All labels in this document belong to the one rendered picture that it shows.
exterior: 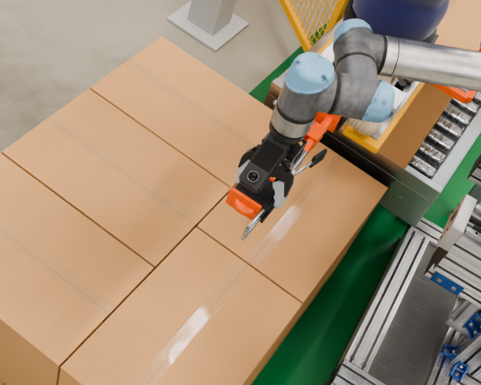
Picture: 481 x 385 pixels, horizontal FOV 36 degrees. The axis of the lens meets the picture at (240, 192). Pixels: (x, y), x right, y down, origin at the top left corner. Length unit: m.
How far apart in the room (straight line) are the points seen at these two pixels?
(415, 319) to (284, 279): 0.69
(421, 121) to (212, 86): 0.74
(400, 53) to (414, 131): 1.09
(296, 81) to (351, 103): 0.11
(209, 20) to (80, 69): 0.69
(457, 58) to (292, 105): 0.34
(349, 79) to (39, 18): 2.47
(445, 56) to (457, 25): 1.18
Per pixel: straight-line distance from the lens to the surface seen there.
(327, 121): 1.70
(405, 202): 2.67
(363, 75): 1.33
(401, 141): 2.52
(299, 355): 2.75
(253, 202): 1.47
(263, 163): 1.36
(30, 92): 3.28
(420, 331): 2.74
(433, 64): 1.44
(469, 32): 2.63
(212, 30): 3.67
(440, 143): 2.86
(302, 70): 1.26
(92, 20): 3.65
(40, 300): 2.06
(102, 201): 2.25
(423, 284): 2.85
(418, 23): 1.77
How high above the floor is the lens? 2.36
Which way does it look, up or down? 50 degrees down
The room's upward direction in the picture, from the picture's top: 22 degrees clockwise
